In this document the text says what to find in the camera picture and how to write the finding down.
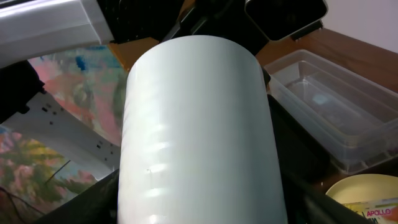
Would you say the white cup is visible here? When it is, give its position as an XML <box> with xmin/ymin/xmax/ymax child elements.
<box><xmin>118</xmin><ymin>35</ymin><xmax>288</xmax><ymax>224</ymax></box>

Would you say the yellow plate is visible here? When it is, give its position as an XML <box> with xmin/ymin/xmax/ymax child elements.
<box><xmin>326</xmin><ymin>174</ymin><xmax>397</xmax><ymax>204</ymax></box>

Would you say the green yellow snack wrapper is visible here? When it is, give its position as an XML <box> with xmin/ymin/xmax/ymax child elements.
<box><xmin>344</xmin><ymin>198</ymin><xmax>397</xmax><ymax>224</ymax></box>

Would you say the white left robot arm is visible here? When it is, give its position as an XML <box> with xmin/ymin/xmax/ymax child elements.
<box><xmin>1</xmin><ymin>0</ymin><xmax>114</xmax><ymax>68</ymax></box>

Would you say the clear plastic bin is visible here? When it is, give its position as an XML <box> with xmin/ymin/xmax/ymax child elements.
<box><xmin>265</xmin><ymin>50</ymin><xmax>397</xmax><ymax>174</ymax></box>

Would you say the colourful painted mat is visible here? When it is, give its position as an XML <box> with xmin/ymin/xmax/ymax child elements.
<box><xmin>1</xmin><ymin>45</ymin><xmax>127</xmax><ymax>223</ymax></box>

